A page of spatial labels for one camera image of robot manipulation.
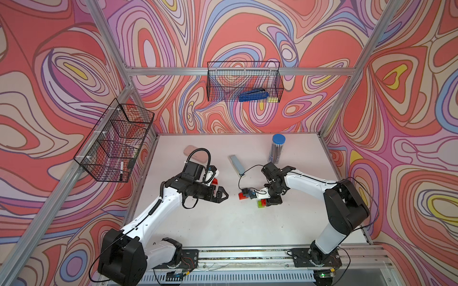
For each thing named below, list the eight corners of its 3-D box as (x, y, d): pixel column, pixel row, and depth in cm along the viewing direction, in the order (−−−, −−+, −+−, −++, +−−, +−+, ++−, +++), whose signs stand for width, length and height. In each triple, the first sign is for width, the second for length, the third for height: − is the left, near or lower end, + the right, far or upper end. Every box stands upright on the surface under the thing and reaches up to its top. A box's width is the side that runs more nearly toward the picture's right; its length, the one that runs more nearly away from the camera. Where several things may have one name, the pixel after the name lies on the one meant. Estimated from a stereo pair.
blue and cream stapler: (239, 178, 99) (239, 176, 98) (227, 158, 109) (227, 156, 107) (246, 175, 100) (246, 173, 99) (234, 155, 110) (234, 153, 108)
